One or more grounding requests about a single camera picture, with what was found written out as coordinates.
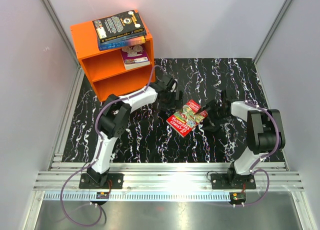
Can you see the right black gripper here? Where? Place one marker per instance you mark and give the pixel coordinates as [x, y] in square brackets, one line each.
[212, 105]

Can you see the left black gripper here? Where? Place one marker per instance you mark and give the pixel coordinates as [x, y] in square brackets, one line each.
[174, 105]

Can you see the red 13-storey treehouse book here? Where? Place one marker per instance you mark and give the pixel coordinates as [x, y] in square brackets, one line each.
[187, 119]

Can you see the purple 117-storey treehouse book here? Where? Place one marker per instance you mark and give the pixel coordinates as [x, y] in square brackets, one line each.
[134, 56]

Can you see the blue Jane Eyre book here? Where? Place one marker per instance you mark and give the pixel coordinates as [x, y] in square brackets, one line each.
[122, 43]

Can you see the grey-blue hardcover book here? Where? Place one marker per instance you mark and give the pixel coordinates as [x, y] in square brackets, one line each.
[123, 38]

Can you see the black paperback book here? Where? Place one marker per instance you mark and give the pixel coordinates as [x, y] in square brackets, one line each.
[118, 25]

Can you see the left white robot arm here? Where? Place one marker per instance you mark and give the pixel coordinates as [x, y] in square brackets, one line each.
[114, 117]

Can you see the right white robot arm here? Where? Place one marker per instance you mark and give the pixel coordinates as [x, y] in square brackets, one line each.
[264, 136]

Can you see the orange wooden shelf cabinet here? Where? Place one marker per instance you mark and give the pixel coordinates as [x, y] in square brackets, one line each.
[105, 69]

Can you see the aluminium mounting rail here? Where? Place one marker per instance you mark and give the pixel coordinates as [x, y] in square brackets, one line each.
[162, 182]

